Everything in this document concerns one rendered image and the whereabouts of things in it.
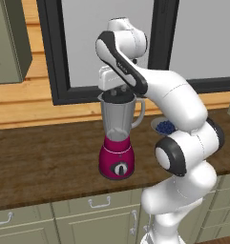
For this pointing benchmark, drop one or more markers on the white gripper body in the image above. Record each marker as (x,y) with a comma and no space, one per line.
(107,80)

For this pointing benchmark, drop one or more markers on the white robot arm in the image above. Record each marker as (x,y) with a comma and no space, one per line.
(180,101)

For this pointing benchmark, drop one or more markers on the black blender lid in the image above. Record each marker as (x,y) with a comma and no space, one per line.
(119,97)

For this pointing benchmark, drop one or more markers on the magenta blender with glass jar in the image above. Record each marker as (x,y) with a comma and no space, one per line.
(117,155)

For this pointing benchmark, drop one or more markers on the white bowl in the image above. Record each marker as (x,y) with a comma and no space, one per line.
(154,123)

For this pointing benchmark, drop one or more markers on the blueberries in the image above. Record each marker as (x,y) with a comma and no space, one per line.
(165,127)

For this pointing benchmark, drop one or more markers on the olive green drawer front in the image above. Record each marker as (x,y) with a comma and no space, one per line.
(68,203)
(27,214)

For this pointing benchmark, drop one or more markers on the olive green cupboard door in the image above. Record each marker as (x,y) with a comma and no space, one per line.
(141,236)
(24,233)
(94,228)

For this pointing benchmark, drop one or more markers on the olive green drawer stack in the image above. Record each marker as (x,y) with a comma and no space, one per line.
(223,206)

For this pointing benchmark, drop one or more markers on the black window frame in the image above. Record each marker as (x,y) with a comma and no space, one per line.
(57,63)

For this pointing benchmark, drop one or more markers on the olive green wall cupboard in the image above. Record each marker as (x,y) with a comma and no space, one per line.
(6,41)

